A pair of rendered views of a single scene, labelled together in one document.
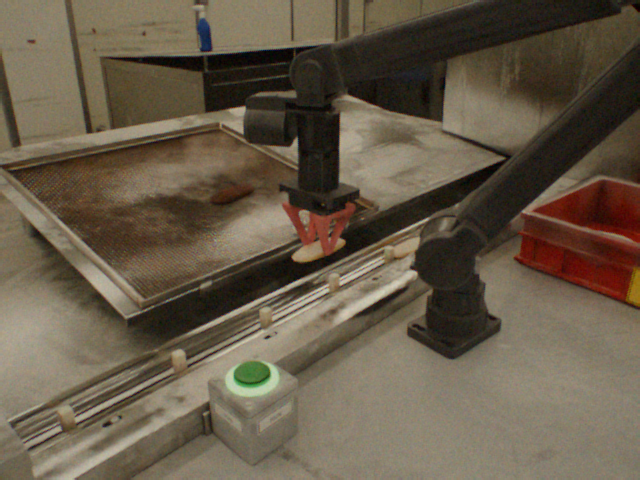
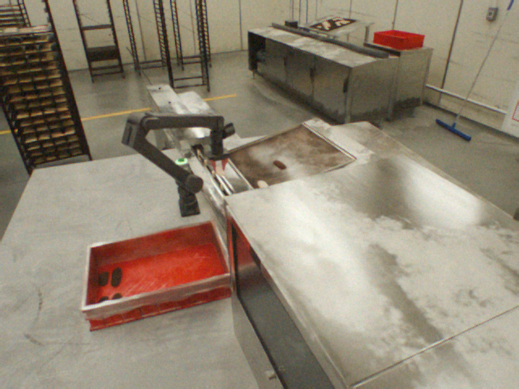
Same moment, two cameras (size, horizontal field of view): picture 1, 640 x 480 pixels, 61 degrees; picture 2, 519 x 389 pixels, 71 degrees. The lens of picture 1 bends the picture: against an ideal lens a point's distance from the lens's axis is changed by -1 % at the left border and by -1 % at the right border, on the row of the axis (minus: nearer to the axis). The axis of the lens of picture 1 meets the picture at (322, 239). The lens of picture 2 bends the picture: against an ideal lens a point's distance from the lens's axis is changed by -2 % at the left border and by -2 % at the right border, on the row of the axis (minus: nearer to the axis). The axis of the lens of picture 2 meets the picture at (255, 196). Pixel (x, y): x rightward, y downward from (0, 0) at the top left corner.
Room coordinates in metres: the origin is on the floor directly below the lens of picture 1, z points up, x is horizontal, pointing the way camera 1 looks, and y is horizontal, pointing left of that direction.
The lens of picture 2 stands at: (1.54, -1.34, 1.76)
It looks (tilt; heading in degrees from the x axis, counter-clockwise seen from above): 32 degrees down; 115
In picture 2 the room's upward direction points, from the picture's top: 2 degrees counter-clockwise
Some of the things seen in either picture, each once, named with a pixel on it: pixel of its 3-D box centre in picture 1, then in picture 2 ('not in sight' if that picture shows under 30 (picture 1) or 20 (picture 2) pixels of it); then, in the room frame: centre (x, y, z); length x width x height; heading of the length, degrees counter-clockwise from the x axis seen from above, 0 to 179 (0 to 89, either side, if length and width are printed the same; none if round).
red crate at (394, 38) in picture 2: not in sight; (397, 39); (1.18, 3.80, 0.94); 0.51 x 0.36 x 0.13; 140
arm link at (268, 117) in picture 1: (289, 103); (220, 126); (0.74, 0.04, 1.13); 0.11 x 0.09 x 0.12; 74
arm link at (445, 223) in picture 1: (446, 258); (188, 184); (0.68, -0.17, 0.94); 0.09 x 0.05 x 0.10; 74
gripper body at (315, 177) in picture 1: (318, 172); (216, 148); (0.74, 0.01, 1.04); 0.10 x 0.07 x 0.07; 47
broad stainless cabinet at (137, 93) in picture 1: (284, 120); not in sight; (3.60, 0.25, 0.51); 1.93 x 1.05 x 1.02; 136
